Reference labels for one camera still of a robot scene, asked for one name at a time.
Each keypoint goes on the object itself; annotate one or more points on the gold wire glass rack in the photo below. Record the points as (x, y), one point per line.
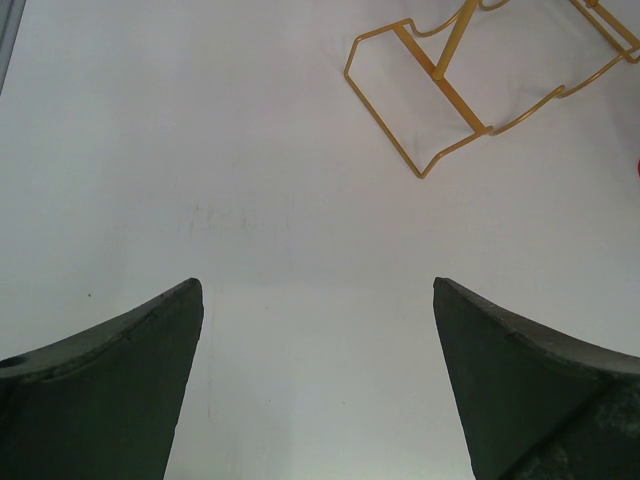
(622, 40)

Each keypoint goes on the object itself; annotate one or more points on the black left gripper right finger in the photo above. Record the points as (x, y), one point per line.
(535, 403)

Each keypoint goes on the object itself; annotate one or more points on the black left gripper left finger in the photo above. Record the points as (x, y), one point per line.
(103, 403)

